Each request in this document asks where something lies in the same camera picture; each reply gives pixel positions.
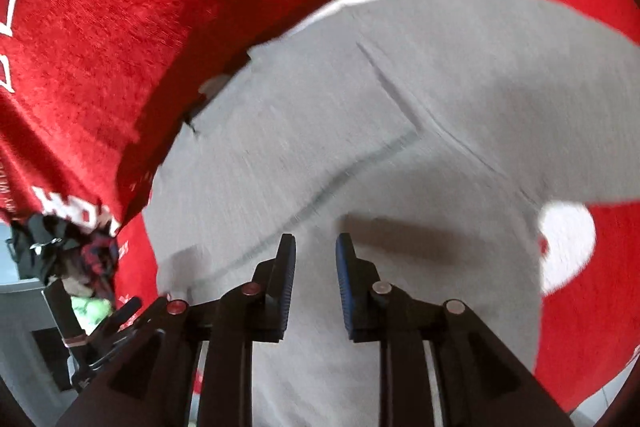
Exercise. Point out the dark plaid cloth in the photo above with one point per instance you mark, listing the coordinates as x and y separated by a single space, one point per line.
100 259

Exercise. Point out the red printed blanket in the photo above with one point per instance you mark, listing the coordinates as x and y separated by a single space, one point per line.
125 7

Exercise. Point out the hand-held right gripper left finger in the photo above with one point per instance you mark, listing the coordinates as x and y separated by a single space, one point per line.
287 279

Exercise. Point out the grey knit garment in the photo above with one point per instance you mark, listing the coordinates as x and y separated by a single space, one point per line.
375 132

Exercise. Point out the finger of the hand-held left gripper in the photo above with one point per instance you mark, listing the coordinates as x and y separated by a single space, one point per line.
125 307
67 312

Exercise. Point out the light green object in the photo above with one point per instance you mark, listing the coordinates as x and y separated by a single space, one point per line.
92 309

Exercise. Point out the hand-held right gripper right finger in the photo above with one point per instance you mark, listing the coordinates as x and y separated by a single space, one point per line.
345 287

